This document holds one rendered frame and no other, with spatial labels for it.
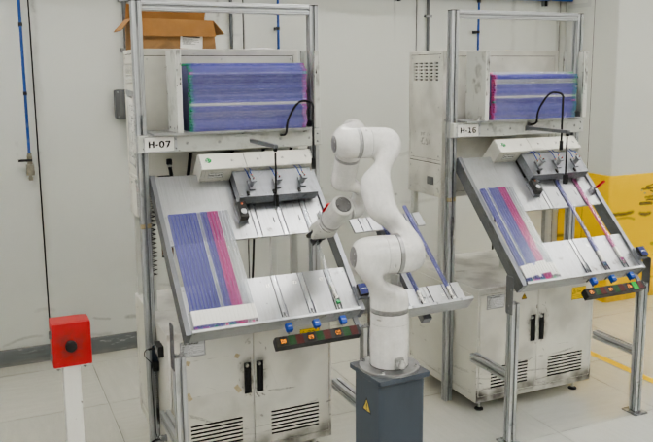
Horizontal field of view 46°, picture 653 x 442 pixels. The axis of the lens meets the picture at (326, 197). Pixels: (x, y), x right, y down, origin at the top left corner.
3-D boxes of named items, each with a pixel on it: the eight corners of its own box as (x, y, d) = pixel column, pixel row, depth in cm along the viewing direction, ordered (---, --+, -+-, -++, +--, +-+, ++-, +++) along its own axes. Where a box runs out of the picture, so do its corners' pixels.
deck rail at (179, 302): (189, 343, 274) (191, 334, 269) (183, 344, 273) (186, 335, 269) (153, 185, 311) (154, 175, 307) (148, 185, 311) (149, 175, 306)
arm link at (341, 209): (338, 207, 299) (318, 213, 295) (350, 191, 288) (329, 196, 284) (347, 225, 297) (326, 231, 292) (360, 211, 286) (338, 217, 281)
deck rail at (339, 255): (360, 317, 302) (365, 309, 297) (356, 318, 301) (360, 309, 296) (308, 174, 339) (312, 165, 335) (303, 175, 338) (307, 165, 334)
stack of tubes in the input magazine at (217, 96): (308, 127, 326) (307, 62, 322) (189, 132, 305) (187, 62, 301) (296, 125, 337) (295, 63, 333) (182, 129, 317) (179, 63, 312)
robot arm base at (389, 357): (431, 371, 240) (431, 314, 237) (379, 383, 232) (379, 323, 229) (397, 352, 257) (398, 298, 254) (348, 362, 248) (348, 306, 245)
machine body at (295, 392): (331, 448, 337) (330, 311, 327) (173, 484, 309) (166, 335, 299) (279, 392, 395) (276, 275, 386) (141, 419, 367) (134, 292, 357)
